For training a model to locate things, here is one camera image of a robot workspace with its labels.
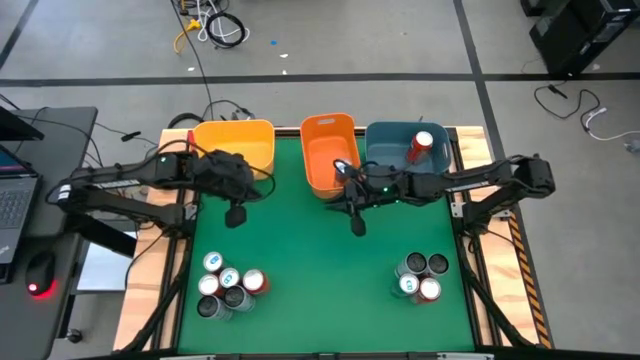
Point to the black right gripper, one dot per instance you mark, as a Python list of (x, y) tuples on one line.
[(370, 190)]

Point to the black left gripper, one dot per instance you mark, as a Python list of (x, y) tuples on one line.
[(225, 175)]

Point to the yellow plastic bin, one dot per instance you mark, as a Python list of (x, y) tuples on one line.
[(250, 145)]

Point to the orange plastic bin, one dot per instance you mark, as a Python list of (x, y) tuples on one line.
[(322, 155)]

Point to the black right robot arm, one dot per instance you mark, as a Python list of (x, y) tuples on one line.
[(475, 180)]

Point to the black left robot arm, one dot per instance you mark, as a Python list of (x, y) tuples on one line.
[(120, 175)]

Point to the blue-grey plastic bin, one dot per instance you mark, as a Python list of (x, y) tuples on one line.
[(387, 150)]

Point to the black side desk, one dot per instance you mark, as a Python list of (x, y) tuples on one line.
[(55, 150)]

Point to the black caster wheel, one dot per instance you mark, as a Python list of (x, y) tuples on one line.
[(74, 336)]

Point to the black computer mouse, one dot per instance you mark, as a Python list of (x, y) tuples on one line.
[(39, 270)]

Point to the open laptop computer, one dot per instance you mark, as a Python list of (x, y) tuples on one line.
[(15, 205)]

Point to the black flat monitor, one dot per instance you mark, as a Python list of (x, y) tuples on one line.
[(15, 127)]

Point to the black computer tower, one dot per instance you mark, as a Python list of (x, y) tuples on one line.
[(560, 40)]

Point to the silver arm base bracket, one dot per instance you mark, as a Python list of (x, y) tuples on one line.
[(190, 211), (456, 209)]

